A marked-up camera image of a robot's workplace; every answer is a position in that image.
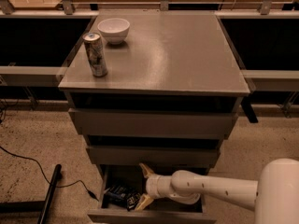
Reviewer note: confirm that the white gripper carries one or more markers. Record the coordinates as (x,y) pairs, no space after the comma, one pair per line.
(153,186)

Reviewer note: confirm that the blue chip bag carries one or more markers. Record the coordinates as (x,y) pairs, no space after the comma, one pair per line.
(123,195)

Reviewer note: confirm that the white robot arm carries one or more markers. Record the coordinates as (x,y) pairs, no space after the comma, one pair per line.
(273,198)

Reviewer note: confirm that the grey open bottom drawer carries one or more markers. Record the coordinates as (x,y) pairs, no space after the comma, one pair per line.
(162,211)

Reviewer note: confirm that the grey middle drawer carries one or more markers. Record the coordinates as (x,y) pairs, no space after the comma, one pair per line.
(202,158)

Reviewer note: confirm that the grey top drawer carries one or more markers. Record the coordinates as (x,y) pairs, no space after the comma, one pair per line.
(147,124)

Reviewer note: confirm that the grey drawer cabinet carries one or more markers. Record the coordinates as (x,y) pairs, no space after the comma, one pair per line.
(170,62)

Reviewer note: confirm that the tall printed drink can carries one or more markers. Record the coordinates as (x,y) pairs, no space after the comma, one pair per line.
(95,54)

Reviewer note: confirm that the white ceramic bowl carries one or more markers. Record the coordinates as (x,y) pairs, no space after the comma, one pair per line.
(114,30)

